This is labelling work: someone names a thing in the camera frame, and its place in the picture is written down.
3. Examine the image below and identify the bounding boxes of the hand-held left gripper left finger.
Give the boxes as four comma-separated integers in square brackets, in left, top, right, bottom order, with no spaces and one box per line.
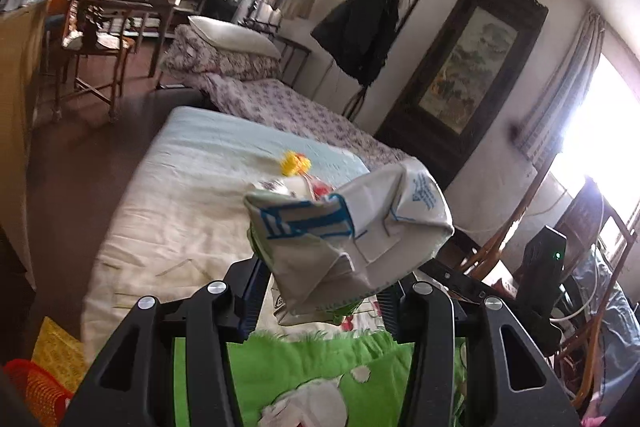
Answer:
[60,257,271,427]

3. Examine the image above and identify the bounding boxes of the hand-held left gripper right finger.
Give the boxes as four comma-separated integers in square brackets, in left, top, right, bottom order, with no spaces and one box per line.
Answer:
[377,279,583,427]

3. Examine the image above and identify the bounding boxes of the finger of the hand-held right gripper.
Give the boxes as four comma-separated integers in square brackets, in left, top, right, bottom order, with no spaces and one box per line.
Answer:
[417,259,521,308]

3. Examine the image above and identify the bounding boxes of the white bag with blue print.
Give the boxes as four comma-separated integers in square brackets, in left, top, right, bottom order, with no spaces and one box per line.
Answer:
[243,158,455,328]

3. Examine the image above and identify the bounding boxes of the dark wooden armchair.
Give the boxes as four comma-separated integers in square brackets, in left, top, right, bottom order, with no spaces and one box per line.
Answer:
[452,172,640,413]

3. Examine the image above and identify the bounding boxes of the cream printed blanket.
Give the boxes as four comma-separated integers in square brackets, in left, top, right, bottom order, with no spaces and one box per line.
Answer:
[80,106,468,427]

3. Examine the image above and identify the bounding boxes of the clear plastic bag red print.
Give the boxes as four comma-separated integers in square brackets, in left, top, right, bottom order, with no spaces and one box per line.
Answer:
[250,172,343,204]

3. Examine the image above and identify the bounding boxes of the yellow ribbon flower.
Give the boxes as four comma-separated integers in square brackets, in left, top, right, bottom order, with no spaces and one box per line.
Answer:
[280,150,312,178]

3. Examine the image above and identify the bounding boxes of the purple floral bed sheet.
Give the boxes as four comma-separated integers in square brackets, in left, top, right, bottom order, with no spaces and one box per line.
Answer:
[202,72,426,172]

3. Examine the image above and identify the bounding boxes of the yellow mesh mat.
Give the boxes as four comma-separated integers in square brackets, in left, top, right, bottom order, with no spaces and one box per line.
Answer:
[31,317,88,393]

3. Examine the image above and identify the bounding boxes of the dark framed painting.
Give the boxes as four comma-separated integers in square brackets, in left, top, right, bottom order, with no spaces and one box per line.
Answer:
[375,0,548,188]

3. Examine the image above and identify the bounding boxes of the red plastic basket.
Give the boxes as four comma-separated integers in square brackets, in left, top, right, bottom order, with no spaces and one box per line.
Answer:
[2,358,73,427]

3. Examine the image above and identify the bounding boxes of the dark floral folded duvet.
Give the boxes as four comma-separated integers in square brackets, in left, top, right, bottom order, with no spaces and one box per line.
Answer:
[165,24,281,82]

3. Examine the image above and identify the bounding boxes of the white pillow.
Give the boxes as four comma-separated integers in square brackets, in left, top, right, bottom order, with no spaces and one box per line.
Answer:
[187,15,282,59]

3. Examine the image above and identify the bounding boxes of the black jacket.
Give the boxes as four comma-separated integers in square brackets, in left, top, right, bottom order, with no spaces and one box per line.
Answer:
[310,0,402,86]

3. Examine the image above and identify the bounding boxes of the light wooden cabinet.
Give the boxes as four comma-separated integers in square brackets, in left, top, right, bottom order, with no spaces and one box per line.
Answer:
[0,0,52,293]

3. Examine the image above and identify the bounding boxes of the wooden chair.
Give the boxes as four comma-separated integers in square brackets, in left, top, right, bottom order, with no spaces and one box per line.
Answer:
[52,0,153,122]

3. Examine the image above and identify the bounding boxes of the white cable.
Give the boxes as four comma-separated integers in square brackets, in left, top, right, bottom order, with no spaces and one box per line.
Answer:
[552,202,608,323]

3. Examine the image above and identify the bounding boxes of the black metal bed frame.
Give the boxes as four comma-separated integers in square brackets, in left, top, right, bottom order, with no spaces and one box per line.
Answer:
[245,0,311,88]

